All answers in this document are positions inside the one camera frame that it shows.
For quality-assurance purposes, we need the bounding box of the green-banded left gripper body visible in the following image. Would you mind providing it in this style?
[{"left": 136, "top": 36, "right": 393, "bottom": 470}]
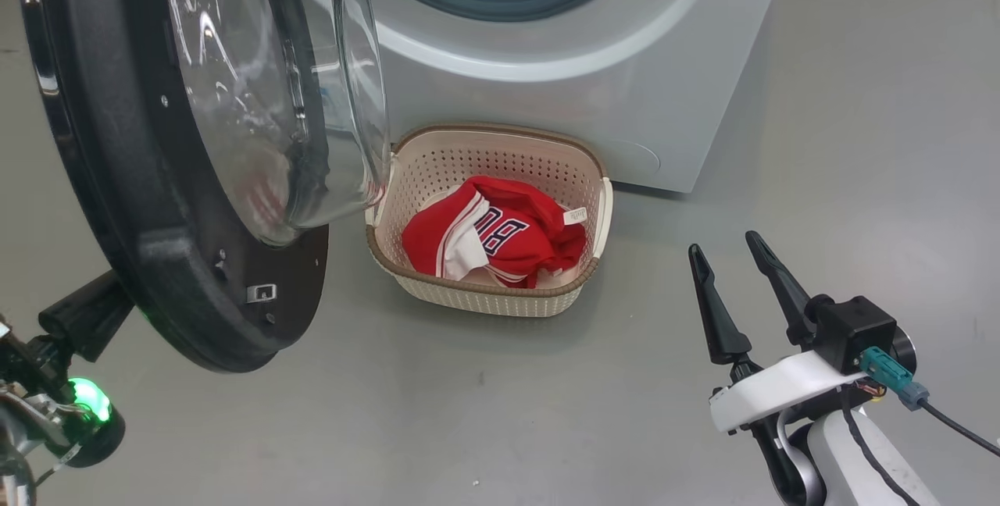
[{"left": 0, "top": 317, "right": 127, "bottom": 469}]

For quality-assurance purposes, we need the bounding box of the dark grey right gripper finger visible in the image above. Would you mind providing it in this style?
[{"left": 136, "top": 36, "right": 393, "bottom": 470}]
[
  {"left": 687, "top": 244, "right": 754, "bottom": 367},
  {"left": 744, "top": 230, "right": 818, "bottom": 348}
]

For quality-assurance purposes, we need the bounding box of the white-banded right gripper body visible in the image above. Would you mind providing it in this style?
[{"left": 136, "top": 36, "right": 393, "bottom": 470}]
[{"left": 708, "top": 325, "right": 918, "bottom": 437}]

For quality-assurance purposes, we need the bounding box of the black round glass washer door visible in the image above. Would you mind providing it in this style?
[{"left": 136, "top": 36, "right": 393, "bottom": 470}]
[{"left": 16, "top": 0, "right": 392, "bottom": 375}]

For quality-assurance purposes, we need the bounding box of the red white sports jersey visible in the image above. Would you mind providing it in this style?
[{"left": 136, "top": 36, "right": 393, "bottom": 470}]
[{"left": 400, "top": 174, "right": 589, "bottom": 290}]

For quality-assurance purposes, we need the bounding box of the cream perforated laundry basket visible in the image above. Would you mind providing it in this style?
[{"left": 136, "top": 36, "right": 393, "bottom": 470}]
[{"left": 364, "top": 123, "right": 615, "bottom": 319}]

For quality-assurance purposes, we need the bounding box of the white front-load washing machine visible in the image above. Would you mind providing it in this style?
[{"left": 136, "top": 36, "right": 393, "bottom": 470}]
[{"left": 285, "top": 0, "right": 795, "bottom": 195}]

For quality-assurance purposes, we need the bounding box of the teal right camera cable plug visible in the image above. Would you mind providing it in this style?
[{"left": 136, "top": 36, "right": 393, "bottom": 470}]
[{"left": 857, "top": 345, "right": 932, "bottom": 412}]

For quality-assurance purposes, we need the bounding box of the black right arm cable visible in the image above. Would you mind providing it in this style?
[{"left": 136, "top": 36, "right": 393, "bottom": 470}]
[{"left": 840, "top": 385, "right": 1000, "bottom": 506}]

